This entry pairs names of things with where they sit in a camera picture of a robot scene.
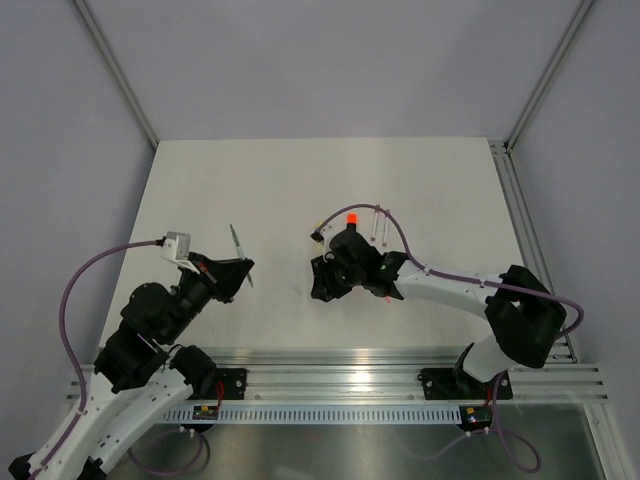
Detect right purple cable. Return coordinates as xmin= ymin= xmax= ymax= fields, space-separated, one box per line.
xmin=314 ymin=203 xmax=586 ymax=346

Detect frame post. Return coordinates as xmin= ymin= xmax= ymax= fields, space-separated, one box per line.
xmin=69 ymin=0 xmax=160 ymax=151
xmin=503 ymin=0 xmax=598 ymax=154

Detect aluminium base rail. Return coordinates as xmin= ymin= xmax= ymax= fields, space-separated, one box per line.
xmin=64 ymin=347 xmax=609 ymax=401

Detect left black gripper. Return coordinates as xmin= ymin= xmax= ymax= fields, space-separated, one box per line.
xmin=162 ymin=251 xmax=254 ymax=344

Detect purple cable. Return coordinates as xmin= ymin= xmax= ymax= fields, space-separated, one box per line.
xmin=27 ymin=239 xmax=166 ymax=480
xmin=314 ymin=203 xmax=586 ymax=346

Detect right side aluminium rail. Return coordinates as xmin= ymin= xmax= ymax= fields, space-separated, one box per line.
xmin=488 ymin=139 xmax=576 ymax=361

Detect white cable duct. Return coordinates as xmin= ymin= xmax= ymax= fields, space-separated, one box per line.
xmin=159 ymin=404 xmax=460 ymax=425

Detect purple white pen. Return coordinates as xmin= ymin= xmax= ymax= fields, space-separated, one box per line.
xmin=381 ymin=209 xmax=391 ymax=247

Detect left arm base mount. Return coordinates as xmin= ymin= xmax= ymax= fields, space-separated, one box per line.
xmin=196 ymin=368 xmax=248 ymax=400

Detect left frame post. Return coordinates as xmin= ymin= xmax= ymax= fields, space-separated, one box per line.
xmin=69 ymin=0 xmax=160 ymax=151

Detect right circuit board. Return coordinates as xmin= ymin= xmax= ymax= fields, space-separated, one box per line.
xmin=459 ymin=406 xmax=493 ymax=431

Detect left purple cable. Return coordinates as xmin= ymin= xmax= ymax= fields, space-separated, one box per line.
xmin=27 ymin=239 xmax=166 ymax=480

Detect left circuit board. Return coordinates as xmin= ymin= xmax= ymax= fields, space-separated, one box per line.
xmin=192 ymin=405 xmax=219 ymax=422

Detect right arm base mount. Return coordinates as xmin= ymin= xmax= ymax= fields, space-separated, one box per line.
xmin=417 ymin=367 xmax=495 ymax=401

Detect circuit board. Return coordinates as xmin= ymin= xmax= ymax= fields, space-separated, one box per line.
xmin=192 ymin=405 xmax=219 ymax=422
xmin=459 ymin=406 xmax=493 ymax=431

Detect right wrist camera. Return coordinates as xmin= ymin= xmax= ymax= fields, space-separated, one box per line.
xmin=310 ymin=222 xmax=330 ymax=251

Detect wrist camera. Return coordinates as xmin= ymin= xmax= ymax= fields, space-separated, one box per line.
xmin=310 ymin=222 xmax=330 ymax=251
xmin=160 ymin=231 xmax=195 ymax=271

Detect black orange highlighter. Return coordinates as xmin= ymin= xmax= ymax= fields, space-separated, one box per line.
xmin=346 ymin=212 xmax=358 ymax=231

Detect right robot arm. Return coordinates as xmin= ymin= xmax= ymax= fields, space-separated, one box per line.
xmin=311 ymin=224 xmax=567 ymax=396

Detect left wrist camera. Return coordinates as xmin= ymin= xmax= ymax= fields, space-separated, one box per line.
xmin=160 ymin=231 xmax=195 ymax=271

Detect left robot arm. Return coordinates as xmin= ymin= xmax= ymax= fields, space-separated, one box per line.
xmin=9 ymin=253 xmax=254 ymax=479

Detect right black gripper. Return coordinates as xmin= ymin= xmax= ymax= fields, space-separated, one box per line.
xmin=311 ymin=250 xmax=365 ymax=302

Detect green white pen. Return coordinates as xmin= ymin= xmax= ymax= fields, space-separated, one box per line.
xmin=229 ymin=223 xmax=254 ymax=288

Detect right frame post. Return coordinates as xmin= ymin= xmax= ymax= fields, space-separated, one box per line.
xmin=503 ymin=0 xmax=598 ymax=154

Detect brown capped white pen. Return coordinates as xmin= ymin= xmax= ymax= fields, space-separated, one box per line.
xmin=369 ymin=204 xmax=381 ymax=242

